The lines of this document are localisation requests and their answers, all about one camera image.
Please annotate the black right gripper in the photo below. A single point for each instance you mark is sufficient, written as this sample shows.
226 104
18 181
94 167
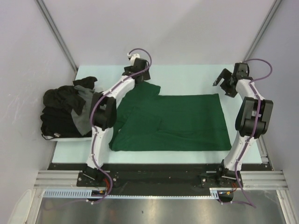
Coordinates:
226 74

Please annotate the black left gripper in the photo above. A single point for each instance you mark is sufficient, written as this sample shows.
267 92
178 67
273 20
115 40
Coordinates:
145 75

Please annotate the green t shirt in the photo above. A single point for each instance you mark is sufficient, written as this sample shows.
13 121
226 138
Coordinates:
148 121

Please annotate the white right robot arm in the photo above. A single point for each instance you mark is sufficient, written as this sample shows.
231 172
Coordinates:
252 120

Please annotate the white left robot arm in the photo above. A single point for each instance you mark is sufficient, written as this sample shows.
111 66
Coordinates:
103 115

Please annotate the white plastic bin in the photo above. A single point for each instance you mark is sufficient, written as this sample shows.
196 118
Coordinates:
70 139

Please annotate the grey t shirt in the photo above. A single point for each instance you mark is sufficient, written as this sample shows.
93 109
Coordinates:
82 121

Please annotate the black t shirt pile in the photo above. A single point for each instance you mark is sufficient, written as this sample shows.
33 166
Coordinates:
60 109

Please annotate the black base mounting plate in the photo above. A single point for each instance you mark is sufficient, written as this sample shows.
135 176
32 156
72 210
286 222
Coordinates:
151 178

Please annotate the right aluminium frame post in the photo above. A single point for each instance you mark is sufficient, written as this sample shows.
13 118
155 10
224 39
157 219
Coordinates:
264 26

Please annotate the aluminium frame post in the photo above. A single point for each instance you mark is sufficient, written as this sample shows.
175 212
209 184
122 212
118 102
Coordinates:
56 33
264 26

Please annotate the left aluminium frame post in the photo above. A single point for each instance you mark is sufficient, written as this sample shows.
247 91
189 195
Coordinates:
56 33

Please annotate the aluminium front rail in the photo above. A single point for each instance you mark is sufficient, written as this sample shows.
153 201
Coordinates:
252 180

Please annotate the white slotted cable duct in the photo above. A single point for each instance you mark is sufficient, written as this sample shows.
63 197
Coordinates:
206 194

